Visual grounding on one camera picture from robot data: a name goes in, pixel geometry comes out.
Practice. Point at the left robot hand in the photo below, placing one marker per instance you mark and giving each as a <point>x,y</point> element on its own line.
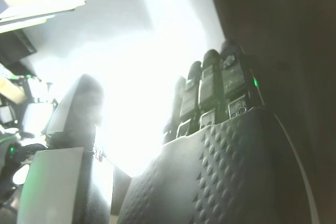
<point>223,176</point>

